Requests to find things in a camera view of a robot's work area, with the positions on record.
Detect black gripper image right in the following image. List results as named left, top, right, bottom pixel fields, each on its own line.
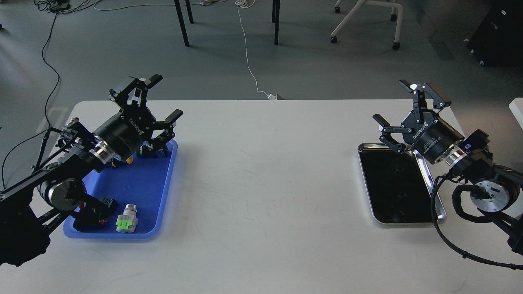
left=372, top=80, right=465, bottom=164

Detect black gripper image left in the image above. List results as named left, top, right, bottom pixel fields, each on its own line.
left=94, top=74, right=183, bottom=160

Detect blue plastic tray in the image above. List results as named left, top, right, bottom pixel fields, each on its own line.
left=63, top=140, right=178, bottom=240

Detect white chair base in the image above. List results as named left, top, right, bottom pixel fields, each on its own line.
left=330, top=0, right=404, bottom=51

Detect silver metal tray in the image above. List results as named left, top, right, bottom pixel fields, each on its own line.
left=358, top=143, right=434, bottom=227

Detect white object right edge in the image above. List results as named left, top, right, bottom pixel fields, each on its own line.
left=509, top=97, right=523, bottom=128

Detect black equipment case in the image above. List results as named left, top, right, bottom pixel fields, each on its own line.
left=467, top=0, right=523, bottom=67

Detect black table legs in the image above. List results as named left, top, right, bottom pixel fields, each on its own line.
left=174, top=0, right=281, bottom=47

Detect black floor cable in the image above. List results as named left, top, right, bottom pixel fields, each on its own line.
left=1, top=0, right=94, bottom=190

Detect red push button switch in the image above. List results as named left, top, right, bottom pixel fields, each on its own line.
left=72, top=197, right=118, bottom=232

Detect silver green switch part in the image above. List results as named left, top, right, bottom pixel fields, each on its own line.
left=115, top=203, right=139, bottom=233

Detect white floor cable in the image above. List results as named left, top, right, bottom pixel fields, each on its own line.
left=94, top=0, right=277, bottom=100

